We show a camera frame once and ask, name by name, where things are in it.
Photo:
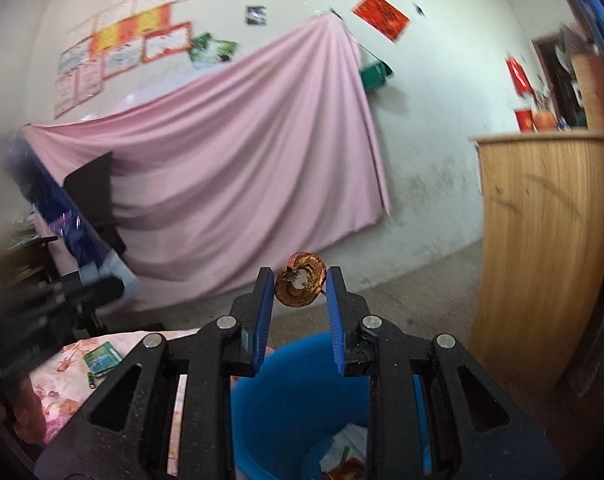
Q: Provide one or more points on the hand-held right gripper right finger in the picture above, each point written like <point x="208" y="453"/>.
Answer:
<point x="338" y="320"/>

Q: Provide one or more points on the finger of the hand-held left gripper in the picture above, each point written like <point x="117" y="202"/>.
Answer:
<point x="82" y="292"/>

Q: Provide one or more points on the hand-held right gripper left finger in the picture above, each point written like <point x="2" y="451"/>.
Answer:
<point x="259" y="320"/>

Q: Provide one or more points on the dried brown curled peel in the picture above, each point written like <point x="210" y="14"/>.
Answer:
<point x="302" y="285"/>

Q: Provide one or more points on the blue cardboard box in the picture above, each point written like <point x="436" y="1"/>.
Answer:
<point x="67" y="225"/>

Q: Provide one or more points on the blue plastic bucket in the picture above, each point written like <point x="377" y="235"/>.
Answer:
<point x="292" y="410"/>

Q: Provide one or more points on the person's left hand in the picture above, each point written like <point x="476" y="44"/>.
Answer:
<point x="28" y="410"/>

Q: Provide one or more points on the green foil packet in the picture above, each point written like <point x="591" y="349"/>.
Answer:
<point x="102" y="358"/>

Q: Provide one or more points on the small green stick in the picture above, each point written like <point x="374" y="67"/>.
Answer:
<point x="91" y="381"/>

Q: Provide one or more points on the black office chair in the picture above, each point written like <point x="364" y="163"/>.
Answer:
<point x="94" y="195"/>

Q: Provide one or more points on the pink hanging cloth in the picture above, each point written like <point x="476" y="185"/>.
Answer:
<point x="242" y="160"/>

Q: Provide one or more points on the red framed certificate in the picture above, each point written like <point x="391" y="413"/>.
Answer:
<point x="89" y="82"/>
<point x="65" y="96"/>
<point x="123" y="60"/>
<point x="166" y="42"/>

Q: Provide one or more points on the wooden cabinet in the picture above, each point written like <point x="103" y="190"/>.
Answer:
<point x="542" y="260"/>

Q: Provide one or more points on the green hanging bag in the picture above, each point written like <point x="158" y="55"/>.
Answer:
<point x="377" y="76"/>

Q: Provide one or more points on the red cylindrical container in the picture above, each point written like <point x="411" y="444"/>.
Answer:
<point x="524" y="120"/>

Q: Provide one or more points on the orange pot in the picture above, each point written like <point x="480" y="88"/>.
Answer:
<point x="544" y="120"/>

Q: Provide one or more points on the red hanging ornament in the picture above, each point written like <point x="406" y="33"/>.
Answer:
<point x="519" y="75"/>

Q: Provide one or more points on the orange yellow wall poster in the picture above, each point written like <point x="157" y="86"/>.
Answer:
<point x="132" y="30"/>

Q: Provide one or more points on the green wall picture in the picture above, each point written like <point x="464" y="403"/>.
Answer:
<point x="213" y="50"/>

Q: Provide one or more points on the small dark wall photo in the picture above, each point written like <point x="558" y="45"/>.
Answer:
<point x="256" y="15"/>

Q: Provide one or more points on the red paper wall square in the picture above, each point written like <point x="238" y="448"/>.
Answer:
<point x="382" y="17"/>

